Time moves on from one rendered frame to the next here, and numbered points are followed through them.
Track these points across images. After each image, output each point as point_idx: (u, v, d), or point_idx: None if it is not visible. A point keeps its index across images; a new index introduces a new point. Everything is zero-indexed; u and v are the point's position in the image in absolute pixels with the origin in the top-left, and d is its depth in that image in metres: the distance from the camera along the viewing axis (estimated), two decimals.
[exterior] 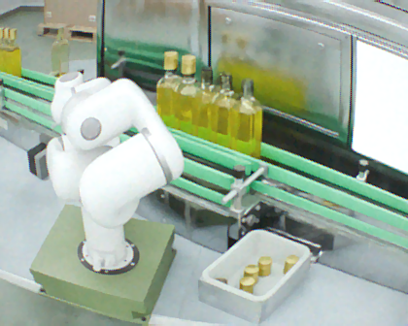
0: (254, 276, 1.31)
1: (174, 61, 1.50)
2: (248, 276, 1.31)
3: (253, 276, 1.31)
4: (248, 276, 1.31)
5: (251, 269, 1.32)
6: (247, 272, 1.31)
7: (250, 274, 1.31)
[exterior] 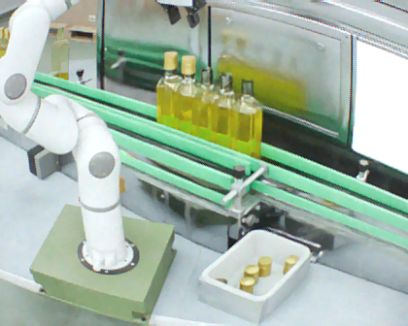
0: (254, 276, 1.31)
1: (174, 61, 1.50)
2: (248, 276, 1.31)
3: (253, 276, 1.31)
4: (248, 276, 1.31)
5: (251, 269, 1.32)
6: (247, 272, 1.31)
7: (250, 274, 1.31)
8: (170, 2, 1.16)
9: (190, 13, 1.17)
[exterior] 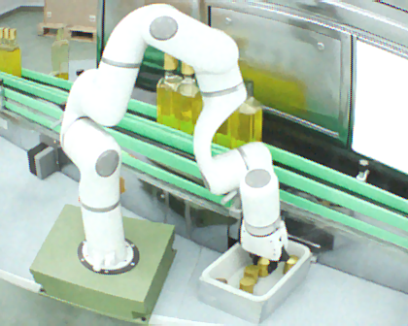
0: (254, 276, 1.31)
1: (174, 61, 1.50)
2: (248, 276, 1.31)
3: (253, 276, 1.31)
4: (248, 276, 1.31)
5: (251, 269, 1.32)
6: (247, 272, 1.31)
7: (250, 274, 1.31)
8: (257, 253, 1.30)
9: (272, 263, 1.31)
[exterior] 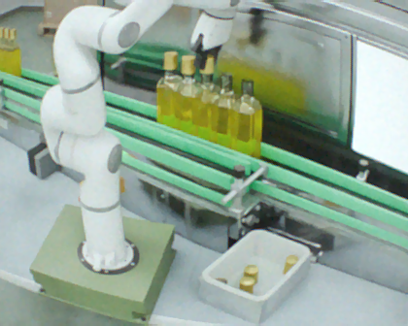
0: (254, 276, 1.31)
1: (174, 61, 1.50)
2: (248, 276, 1.31)
3: (253, 276, 1.31)
4: (248, 276, 1.31)
5: (251, 269, 1.32)
6: (247, 272, 1.31)
7: (250, 274, 1.31)
8: (217, 44, 1.39)
9: (220, 49, 1.44)
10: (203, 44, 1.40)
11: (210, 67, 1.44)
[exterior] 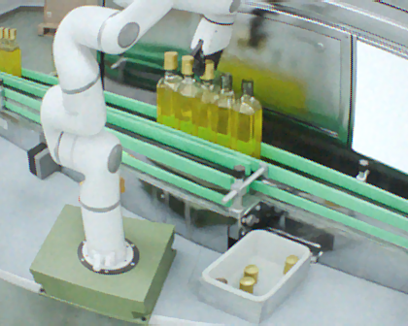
0: (254, 276, 1.31)
1: (174, 61, 1.50)
2: (248, 276, 1.31)
3: (253, 276, 1.31)
4: (248, 276, 1.31)
5: (251, 269, 1.32)
6: (247, 272, 1.31)
7: (250, 274, 1.31)
8: (217, 49, 1.40)
9: (221, 53, 1.45)
10: (202, 49, 1.40)
11: (210, 73, 1.45)
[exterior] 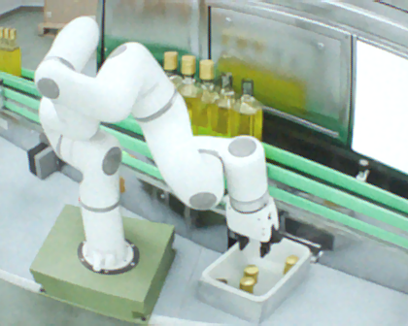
0: (254, 276, 1.31)
1: (174, 61, 1.50)
2: (248, 276, 1.31)
3: (253, 276, 1.31)
4: (248, 276, 1.31)
5: (251, 269, 1.32)
6: (247, 272, 1.31)
7: (250, 274, 1.31)
8: (245, 234, 1.23)
9: (264, 246, 1.24)
10: None
11: (210, 73, 1.45)
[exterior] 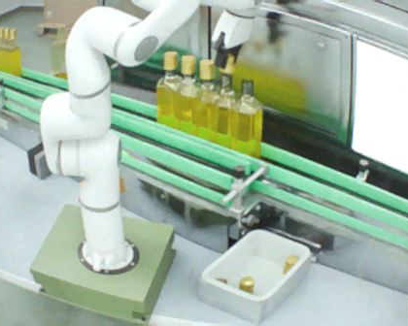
0: (233, 57, 1.41)
1: (174, 61, 1.50)
2: (232, 59, 1.40)
3: (233, 58, 1.41)
4: (232, 59, 1.40)
5: None
6: (231, 56, 1.39)
7: (233, 56, 1.40)
8: (238, 43, 1.35)
9: (240, 48, 1.40)
10: (223, 43, 1.36)
11: (210, 73, 1.45)
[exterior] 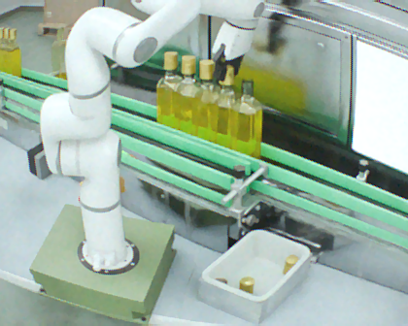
0: (233, 70, 1.43)
1: (174, 61, 1.50)
2: (232, 72, 1.41)
3: (233, 70, 1.42)
4: (232, 72, 1.41)
5: (226, 67, 1.42)
6: (231, 68, 1.41)
7: (233, 68, 1.41)
8: (239, 54, 1.37)
9: (242, 59, 1.42)
10: (223, 54, 1.37)
11: (210, 73, 1.45)
